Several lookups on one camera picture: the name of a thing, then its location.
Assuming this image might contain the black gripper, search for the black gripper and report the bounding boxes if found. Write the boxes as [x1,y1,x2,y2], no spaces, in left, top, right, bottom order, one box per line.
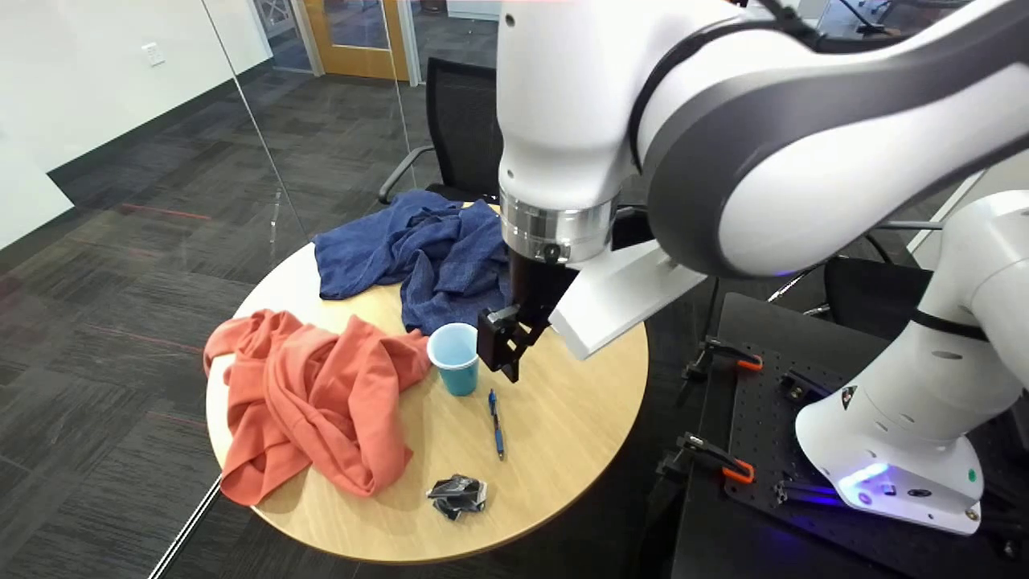
[476,248,584,387]

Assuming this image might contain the blue pen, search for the blue pen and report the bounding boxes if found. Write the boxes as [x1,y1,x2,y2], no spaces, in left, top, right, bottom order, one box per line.
[487,387,510,462]

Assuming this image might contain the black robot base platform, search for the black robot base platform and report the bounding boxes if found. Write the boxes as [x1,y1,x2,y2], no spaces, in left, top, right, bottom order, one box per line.
[670,290,1029,579]

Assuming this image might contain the light blue plastic cup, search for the light blue plastic cup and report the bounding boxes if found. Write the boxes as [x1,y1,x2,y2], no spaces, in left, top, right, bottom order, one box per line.
[424,317,484,397]

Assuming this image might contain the dark blue cloth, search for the dark blue cloth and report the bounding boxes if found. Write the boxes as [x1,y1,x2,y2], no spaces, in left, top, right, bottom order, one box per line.
[311,188,518,336]

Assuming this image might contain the small black object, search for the small black object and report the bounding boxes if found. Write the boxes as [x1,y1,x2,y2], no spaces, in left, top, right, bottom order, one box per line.
[424,468,491,524]

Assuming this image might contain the orange cloth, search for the orange cloth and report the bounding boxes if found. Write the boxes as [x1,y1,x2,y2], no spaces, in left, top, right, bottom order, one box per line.
[201,304,434,511]

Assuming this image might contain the orange and black clamp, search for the orange and black clamp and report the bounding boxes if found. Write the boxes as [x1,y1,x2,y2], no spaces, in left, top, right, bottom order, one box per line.
[681,333,768,389]
[652,432,759,491]

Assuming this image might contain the black mesh office chair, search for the black mesh office chair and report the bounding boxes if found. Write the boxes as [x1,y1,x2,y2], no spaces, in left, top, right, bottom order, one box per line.
[377,54,510,210]

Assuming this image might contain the small black clamp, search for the small black clamp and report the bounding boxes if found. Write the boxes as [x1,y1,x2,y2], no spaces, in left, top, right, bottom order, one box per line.
[768,468,854,513]
[780,366,835,407]

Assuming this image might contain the wooden door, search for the wooden door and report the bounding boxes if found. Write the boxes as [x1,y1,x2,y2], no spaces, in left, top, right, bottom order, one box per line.
[300,0,416,82]

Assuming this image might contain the thin white cable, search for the thin white cable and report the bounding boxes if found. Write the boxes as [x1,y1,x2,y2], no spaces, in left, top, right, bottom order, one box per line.
[145,474,227,579]

